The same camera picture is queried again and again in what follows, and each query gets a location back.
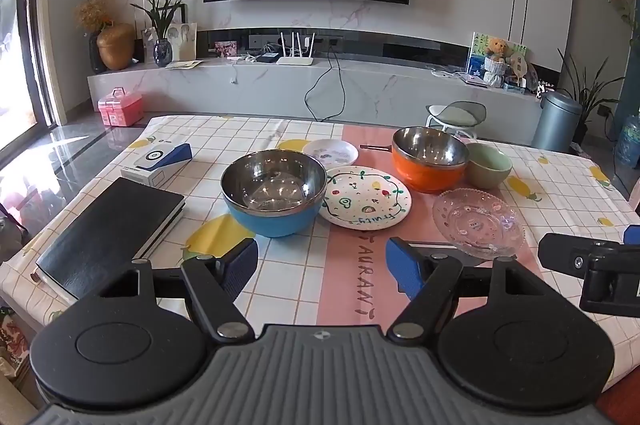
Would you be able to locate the green ceramic bowl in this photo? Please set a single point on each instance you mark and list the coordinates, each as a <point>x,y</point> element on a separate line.
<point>487,170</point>

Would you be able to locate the black notebook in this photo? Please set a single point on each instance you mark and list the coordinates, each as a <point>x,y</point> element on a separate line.
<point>110,230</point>

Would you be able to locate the blue steel bowl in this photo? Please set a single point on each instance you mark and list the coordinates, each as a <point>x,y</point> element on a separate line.
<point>272,215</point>

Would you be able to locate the colourful painting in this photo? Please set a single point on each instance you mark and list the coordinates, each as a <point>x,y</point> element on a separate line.
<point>477,50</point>

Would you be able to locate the white router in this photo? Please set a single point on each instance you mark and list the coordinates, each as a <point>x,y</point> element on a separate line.
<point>295,60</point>

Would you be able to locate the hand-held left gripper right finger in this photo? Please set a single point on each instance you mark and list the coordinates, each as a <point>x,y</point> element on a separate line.
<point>404,270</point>

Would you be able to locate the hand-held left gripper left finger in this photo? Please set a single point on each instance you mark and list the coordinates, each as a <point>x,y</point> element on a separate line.
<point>240,267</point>

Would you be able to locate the black set-top box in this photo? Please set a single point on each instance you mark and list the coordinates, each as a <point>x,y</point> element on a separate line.
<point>266,58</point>

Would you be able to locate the small photo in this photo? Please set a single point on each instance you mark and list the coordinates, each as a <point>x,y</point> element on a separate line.
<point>225,49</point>

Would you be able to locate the dark vase with dried flowers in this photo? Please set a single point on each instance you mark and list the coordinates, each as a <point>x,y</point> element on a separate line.
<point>95,50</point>

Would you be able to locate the potted green plant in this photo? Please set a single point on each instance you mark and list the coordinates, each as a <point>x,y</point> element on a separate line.
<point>587,95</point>

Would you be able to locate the clear glass plate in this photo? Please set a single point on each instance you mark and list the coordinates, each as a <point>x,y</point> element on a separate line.
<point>475,220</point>

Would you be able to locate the round hand fan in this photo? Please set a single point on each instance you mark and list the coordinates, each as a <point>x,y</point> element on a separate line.
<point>520,67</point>

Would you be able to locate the orange steel bowl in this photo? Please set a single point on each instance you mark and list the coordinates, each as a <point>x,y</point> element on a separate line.
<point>425,175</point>

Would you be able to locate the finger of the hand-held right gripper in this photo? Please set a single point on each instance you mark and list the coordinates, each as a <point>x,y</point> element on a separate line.
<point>633,235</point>
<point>562,252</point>

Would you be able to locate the grey trash bin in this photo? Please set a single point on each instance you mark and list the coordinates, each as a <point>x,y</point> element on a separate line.
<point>555,122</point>

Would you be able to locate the grey stool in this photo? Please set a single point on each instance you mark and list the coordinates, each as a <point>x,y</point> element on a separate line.
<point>457,115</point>

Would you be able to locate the papers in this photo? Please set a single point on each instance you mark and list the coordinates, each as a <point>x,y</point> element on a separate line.
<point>184,64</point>

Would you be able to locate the pink storage box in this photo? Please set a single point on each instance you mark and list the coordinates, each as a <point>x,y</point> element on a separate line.
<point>120,110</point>

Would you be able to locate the golden vase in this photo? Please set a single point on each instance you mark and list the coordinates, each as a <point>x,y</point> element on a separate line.
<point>116,47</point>

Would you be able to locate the fruit print white plate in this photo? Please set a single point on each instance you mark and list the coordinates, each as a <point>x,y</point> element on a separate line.
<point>367,200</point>

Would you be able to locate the white picture card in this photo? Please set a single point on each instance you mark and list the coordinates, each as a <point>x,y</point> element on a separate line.
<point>182,42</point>

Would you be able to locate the white and blue box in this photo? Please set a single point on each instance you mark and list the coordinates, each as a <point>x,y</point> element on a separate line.
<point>155,165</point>

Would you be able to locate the blue vase with green plant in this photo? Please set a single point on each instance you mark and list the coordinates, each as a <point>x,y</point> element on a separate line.
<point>162,50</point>

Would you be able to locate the small white plate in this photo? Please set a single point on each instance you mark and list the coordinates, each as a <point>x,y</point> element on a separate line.
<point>330,151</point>

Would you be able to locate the blue water bottle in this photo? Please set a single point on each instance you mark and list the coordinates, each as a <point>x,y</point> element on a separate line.
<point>629,140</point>

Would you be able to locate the teddy bear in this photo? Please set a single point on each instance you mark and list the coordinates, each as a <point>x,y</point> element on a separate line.
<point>496,55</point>

